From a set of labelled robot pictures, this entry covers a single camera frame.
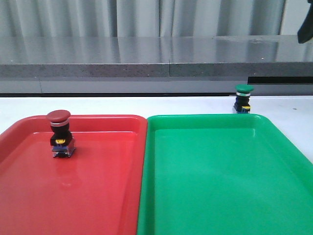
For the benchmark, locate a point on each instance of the green mushroom push button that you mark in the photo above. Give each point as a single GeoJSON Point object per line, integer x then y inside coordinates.
{"type": "Point", "coordinates": [241, 105]}

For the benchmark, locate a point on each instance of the red mushroom push button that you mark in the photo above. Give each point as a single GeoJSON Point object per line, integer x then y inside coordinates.
{"type": "Point", "coordinates": [62, 142]}

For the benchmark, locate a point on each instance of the green plastic tray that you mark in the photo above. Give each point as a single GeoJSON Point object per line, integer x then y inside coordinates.
{"type": "Point", "coordinates": [226, 174]}

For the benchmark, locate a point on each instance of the red plastic tray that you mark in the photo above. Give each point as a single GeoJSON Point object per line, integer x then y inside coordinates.
{"type": "Point", "coordinates": [96, 191]}

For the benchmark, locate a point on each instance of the grey stone counter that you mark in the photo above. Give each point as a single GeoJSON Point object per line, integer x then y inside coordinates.
{"type": "Point", "coordinates": [161, 66]}

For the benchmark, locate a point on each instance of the grey pleated curtain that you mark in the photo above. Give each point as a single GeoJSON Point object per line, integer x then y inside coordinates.
{"type": "Point", "coordinates": [150, 18]}

